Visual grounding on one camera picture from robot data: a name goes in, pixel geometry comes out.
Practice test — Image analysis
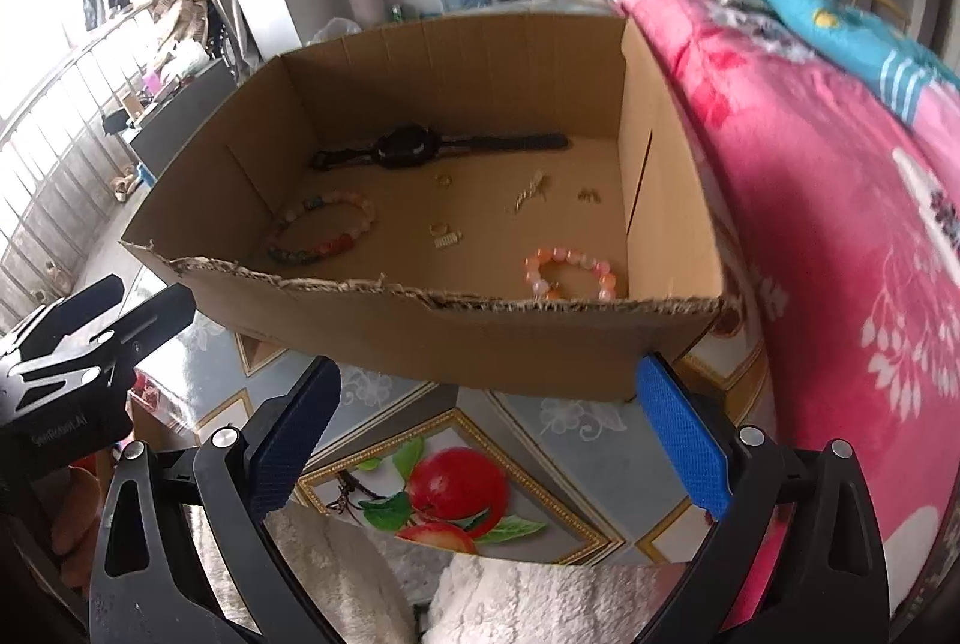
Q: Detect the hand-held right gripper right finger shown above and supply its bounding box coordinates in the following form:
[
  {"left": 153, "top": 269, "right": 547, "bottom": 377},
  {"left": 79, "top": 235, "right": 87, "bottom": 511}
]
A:
[{"left": 634, "top": 351, "right": 893, "bottom": 644}]

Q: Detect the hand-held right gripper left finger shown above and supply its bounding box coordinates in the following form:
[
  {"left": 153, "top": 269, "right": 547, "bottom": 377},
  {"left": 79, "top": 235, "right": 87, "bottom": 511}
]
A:
[{"left": 90, "top": 355, "right": 346, "bottom": 644}]

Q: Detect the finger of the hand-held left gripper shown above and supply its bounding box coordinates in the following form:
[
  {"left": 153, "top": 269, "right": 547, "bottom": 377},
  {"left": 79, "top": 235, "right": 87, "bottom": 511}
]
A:
[
  {"left": 13, "top": 273, "right": 126, "bottom": 359},
  {"left": 13, "top": 282, "right": 198, "bottom": 403}
]

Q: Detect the brown cardboard box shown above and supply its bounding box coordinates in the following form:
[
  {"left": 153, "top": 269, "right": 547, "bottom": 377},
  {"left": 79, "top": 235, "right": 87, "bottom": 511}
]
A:
[{"left": 120, "top": 7, "right": 740, "bottom": 405}]

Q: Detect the multicolour bead bracelet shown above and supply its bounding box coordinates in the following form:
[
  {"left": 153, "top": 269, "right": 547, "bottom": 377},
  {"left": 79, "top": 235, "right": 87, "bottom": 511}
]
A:
[{"left": 266, "top": 192, "right": 377, "bottom": 266}]

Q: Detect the pink bead bracelet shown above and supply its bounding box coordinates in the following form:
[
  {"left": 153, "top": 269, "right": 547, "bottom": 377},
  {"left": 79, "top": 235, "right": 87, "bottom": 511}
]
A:
[{"left": 523, "top": 245, "right": 629, "bottom": 302}]

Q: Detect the gold chain pendant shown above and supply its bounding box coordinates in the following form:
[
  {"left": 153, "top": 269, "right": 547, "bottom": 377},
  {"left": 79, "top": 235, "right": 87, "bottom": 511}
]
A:
[{"left": 514, "top": 170, "right": 550, "bottom": 214}]

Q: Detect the black wristwatch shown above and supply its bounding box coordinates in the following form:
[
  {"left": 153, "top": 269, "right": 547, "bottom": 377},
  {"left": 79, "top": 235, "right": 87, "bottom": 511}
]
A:
[{"left": 311, "top": 123, "right": 571, "bottom": 173}]

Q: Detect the person's left hand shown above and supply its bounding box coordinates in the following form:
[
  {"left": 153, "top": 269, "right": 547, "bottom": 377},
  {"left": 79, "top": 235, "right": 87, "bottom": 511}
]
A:
[{"left": 49, "top": 462, "right": 104, "bottom": 556}]

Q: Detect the pair of beige shoes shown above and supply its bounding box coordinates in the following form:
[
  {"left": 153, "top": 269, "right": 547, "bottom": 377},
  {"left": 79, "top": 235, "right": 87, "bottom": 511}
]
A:
[{"left": 111, "top": 164, "right": 155, "bottom": 199}]

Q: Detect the metal balcony railing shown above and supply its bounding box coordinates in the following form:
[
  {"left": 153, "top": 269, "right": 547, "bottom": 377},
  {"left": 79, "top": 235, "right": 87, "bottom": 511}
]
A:
[{"left": 0, "top": 3, "right": 181, "bottom": 323}]

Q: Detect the dark cabinet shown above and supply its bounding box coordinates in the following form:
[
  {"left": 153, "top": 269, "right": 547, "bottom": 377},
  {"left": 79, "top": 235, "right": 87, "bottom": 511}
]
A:
[{"left": 131, "top": 61, "right": 241, "bottom": 180}]

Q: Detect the person's white fluffy clothing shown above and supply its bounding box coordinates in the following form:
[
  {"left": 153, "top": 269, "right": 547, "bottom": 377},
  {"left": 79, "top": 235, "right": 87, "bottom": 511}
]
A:
[{"left": 262, "top": 501, "right": 680, "bottom": 644}]

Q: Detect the pink floral blanket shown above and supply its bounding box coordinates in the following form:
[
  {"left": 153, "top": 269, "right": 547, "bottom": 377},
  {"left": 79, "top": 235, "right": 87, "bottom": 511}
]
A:
[{"left": 589, "top": 0, "right": 960, "bottom": 622}]

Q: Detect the pile of woven bags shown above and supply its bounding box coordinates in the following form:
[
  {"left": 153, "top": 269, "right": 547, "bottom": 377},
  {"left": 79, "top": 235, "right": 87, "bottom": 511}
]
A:
[{"left": 150, "top": 0, "right": 218, "bottom": 46}]

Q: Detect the white plastic bag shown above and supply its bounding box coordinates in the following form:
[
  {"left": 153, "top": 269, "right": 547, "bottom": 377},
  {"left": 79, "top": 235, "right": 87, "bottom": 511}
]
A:
[{"left": 307, "top": 18, "right": 361, "bottom": 46}]

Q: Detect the blue pillow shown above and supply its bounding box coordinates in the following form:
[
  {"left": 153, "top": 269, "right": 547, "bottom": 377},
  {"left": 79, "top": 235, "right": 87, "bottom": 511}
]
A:
[{"left": 726, "top": 0, "right": 960, "bottom": 124}]

